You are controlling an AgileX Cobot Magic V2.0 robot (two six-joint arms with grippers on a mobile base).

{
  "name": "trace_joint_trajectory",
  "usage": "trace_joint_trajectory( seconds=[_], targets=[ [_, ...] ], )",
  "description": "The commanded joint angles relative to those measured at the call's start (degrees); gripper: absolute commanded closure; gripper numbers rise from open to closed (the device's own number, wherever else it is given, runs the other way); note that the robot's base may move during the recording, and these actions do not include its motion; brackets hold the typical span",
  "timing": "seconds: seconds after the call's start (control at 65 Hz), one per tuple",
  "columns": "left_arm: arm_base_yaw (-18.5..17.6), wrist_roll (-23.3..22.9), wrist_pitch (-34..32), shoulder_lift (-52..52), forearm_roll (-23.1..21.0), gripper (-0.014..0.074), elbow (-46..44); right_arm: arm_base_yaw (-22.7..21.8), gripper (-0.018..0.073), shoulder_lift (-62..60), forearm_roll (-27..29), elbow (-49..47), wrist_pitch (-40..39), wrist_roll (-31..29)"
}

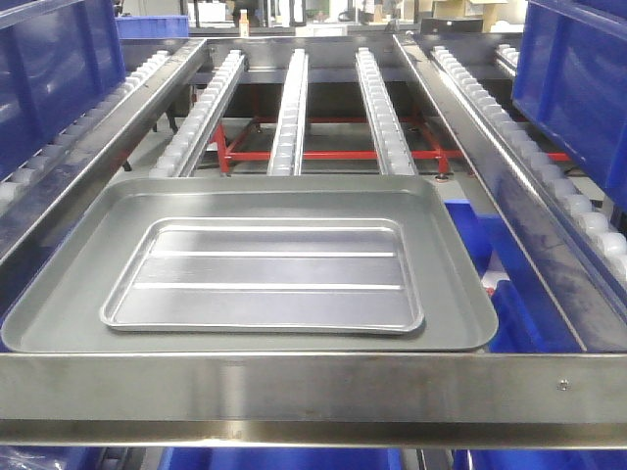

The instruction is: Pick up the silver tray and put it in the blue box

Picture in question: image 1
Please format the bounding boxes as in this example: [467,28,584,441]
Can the centre white roller track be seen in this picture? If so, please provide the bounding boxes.
[266,49,309,176]

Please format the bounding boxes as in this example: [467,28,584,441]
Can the blue storage bin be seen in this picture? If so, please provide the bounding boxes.
[512,1,626,208]
[1,0,125,176]

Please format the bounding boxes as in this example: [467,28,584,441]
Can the right-centre white roller track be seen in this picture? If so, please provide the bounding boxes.
[356,47,418,176]

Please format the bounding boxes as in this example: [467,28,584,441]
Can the left white roller track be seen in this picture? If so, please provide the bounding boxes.
[148,50,245,178]

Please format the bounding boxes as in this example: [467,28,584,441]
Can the far right roller track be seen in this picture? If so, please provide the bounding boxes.
[431,45,626,284]

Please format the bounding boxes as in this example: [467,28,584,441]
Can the small silver metal tray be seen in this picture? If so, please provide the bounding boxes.
[100,217,424,335]

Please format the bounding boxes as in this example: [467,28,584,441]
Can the steel divider rail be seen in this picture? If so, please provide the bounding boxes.
[394,35,626,353]
[1,38,209,312]

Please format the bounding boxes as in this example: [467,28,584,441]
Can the left blue storage bin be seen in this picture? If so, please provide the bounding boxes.
[1,0,125,176]

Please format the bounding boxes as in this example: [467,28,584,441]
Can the lower blue bin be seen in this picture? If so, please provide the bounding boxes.
[445,200,581,353]

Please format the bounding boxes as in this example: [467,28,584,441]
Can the large grey serving tray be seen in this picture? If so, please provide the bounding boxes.
[2,175,499,353]

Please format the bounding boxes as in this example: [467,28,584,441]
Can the steel rack front rail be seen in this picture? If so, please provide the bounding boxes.
[1,352,626,448]

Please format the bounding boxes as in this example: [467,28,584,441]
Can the right steel divider rail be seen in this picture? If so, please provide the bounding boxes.
[394,35,626,353]

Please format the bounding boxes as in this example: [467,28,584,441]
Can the right blue storage bin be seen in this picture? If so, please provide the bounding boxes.
[512,1,626,208]

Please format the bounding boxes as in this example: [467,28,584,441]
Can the left steel divider rail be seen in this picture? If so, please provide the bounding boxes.
[1,38,209,312]

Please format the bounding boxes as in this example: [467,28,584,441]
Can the far left roller track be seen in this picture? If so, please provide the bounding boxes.
[1,50,170,213]

